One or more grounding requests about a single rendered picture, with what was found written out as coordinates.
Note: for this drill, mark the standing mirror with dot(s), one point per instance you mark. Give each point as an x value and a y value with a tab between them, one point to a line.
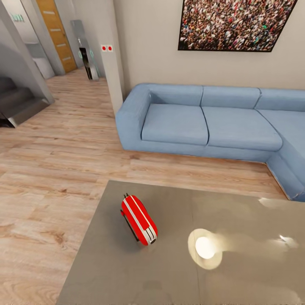
84	50

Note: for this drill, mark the stairs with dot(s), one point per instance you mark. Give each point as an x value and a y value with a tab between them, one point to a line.
18	104

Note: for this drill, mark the door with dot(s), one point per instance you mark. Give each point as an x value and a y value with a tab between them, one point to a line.
53	23

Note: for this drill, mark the sofa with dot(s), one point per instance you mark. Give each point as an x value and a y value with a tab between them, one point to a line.
220	122

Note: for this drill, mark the picture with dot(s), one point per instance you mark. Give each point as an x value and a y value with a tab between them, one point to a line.
233	25

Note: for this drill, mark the radio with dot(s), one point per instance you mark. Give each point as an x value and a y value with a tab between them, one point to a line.
140	220

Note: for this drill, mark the electric switch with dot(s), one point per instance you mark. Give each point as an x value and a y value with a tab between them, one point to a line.
109	48

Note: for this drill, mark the coffee table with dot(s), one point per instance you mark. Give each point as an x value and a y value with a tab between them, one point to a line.
212	249

